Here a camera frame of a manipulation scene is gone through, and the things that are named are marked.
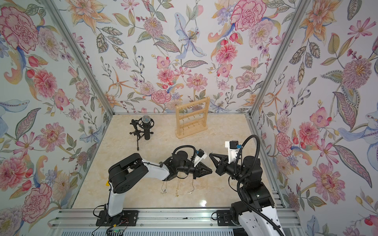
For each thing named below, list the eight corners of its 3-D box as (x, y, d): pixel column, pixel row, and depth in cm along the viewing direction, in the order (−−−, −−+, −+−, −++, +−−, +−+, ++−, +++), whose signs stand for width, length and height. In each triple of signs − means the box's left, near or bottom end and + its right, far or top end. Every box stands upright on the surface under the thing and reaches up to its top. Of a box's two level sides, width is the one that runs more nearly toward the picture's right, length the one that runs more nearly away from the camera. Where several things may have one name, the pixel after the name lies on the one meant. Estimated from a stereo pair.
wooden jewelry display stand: (177, 138, 109) (175, 113, 89) (179, 111, 127) (177, 86, 107) (207, 138, 109) (211, 113, 89) (204, 111, 127) (207, 86, 107)
